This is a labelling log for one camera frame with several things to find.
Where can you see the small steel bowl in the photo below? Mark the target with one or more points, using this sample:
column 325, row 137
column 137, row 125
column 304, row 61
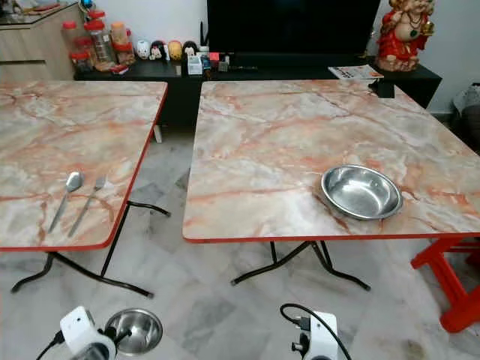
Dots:
column 136, row 328

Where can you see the steel fork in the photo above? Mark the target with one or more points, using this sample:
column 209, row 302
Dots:
column 87, row 206

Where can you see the steel spoon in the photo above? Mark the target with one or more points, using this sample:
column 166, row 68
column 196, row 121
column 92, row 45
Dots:
column 73, row 181

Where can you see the red plastic stool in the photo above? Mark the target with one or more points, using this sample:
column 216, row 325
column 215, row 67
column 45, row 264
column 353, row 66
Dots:
column 450, row 277

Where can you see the large steel bowl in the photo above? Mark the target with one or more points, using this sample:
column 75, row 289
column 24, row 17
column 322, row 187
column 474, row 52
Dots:
column 361, row 191

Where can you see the marble top folding table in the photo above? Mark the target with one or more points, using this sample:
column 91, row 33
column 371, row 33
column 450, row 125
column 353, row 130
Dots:
column 285, row 142
column 67, row 139

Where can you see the black television console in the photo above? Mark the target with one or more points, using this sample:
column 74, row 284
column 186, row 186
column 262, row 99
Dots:
column 184, row 97

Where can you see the small black box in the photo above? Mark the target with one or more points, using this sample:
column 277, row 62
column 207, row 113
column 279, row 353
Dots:
column 383, row 89

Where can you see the printed magazine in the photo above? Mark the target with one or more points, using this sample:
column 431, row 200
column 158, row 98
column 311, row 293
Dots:
column 355, row 72

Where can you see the small white box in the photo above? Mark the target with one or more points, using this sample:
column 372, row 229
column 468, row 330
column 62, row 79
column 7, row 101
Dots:
column 195, row 65

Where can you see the white round figurine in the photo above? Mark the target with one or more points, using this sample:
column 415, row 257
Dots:
column 144, row 50

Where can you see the dark grey bag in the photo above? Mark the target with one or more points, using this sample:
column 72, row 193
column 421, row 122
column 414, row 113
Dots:
column 467, row 112

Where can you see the black round figurine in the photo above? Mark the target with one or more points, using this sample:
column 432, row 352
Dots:
column 159, row 51
column 191, row 49

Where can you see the yellow round figurine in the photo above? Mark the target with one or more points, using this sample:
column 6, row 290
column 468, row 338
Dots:
column 175, row 50

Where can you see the tall clear jar red lid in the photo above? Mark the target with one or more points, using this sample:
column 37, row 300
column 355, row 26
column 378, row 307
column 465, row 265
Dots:
column 99, row 45

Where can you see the orange filled jar red lid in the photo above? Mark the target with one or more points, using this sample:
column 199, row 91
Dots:
column 121, row 43

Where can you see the light wooden cabinet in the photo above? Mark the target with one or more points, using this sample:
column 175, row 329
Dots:
column 34, row 49

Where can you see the small clear jar red lid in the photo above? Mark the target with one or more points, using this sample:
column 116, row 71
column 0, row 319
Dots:
column 70, row 37

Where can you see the black flat television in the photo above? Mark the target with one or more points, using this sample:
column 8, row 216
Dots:
column 292, row 24

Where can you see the red and gold figurine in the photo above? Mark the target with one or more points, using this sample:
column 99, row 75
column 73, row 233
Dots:
column 405, row 36

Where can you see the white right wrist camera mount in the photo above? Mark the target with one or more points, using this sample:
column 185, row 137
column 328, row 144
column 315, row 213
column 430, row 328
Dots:
column 324, row 336

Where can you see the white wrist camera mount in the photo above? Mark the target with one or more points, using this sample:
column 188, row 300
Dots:
column 324, row 336
column 79, row 325

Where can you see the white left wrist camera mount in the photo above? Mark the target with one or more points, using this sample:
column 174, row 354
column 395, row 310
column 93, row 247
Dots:
column 79, row 325

